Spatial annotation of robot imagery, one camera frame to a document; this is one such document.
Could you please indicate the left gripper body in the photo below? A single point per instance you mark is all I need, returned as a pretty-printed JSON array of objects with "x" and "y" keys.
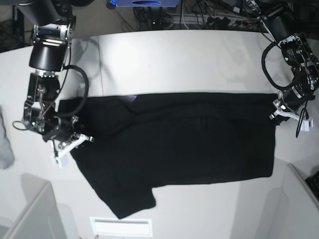
[{"x": 292, "y": 99}]

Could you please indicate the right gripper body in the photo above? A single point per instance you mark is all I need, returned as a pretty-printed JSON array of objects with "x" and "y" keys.
[{"x": 62, "y": 131}]

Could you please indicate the black T-shirt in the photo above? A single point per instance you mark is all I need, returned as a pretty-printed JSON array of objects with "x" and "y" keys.
[{"x": 149, "y": 141}]

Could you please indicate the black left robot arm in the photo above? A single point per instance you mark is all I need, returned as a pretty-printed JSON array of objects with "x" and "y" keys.
[{"x": 279, "y": 21}]

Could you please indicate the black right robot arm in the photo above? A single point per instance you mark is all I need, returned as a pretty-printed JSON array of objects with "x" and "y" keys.
[{"x": 54, "y": 24}]

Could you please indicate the grey cloth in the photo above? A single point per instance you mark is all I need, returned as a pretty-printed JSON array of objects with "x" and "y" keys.
[{"x": 6, "y": 154}]

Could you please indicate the black keyboard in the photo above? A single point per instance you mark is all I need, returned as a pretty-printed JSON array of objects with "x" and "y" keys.
[{"x": 313, "y": 183}]

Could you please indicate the white partition panel left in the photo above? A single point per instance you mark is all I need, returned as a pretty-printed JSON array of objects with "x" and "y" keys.
[{"x": 40, "y": 219}]

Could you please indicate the white partition panel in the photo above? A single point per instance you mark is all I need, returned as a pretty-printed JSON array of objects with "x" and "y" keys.
[
  {"x": 40, "y": 219},
  {"x": 302, "y": 219}
]

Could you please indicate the white partition panel right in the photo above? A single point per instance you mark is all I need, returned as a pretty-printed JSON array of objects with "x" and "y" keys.
[{"x": 302, "y": 219}]

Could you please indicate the blue box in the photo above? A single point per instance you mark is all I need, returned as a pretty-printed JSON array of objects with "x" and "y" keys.
[{"x": 151, "y": 3}]

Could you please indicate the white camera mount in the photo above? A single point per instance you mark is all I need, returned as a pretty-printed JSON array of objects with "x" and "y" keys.
[
  {"x": 62, "y": 149},
  {"x": 306, "y": 122}
]

